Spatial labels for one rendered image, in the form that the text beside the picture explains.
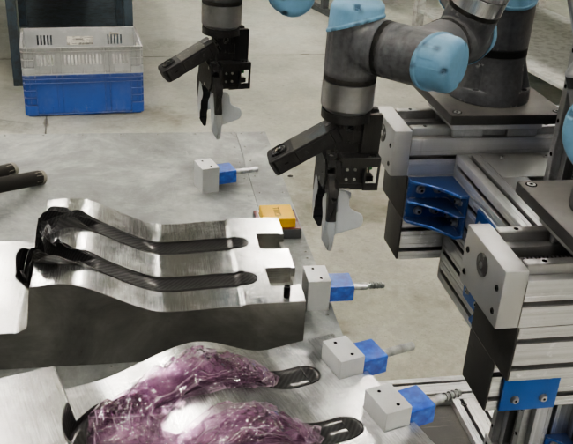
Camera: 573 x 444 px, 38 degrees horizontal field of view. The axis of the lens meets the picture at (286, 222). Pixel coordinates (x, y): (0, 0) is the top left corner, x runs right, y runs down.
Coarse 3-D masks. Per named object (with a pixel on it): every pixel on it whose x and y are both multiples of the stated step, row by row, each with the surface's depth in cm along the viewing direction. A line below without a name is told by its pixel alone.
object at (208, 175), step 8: (200, 160) 167; (208, 160) 167; (200, 168) 164; (208, 168) 164; (216, 168) 164; (224, 168) 167; (232, 168) 168; (240, 168) 170; (248, 168) 170; (256, 168) 171; (200, 176) 165; (208, 176) 164; (216, 176) 165; (224, 176) 166; (232, 176) 167; (200, 184) 166; (208, 184) 165; (216, 184) 166; (208, 192) 166
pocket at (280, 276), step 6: (270, 270) 124; (276, 270) 124; (282, 270) 124; (288, 270) 124; (294, 270) 124; (270, 276) 124; (276, 276) 124; (282, 276) 125; (288, 276) 125; (270, 282) 125; (276, 282) 125; (282, 282) 125; (288, 282) 125; (294, 282) 123
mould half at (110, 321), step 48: (96, 240) 121; (0, 288) 120; (48, 288) 108; (96, 288) 110; (240, 288) 118; (0, 336) 110; (48, 336) 112; (96, 336) 113; (144, 336) 114; (192, 336) 115; (240, 336) 117; (288, 336) 118
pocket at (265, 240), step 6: (258, 234) 133; (264, 234) 133; (270, 234) 133; (276, 234) 134; (282, 234) 133; (258, 240) 134; (264, 240) 134; (270, 240) 134; (276, 240) 134; (282, 240) 134; (264, 246) 134; (270, 246) 134; (276, 246) 135; (282, 246) 133
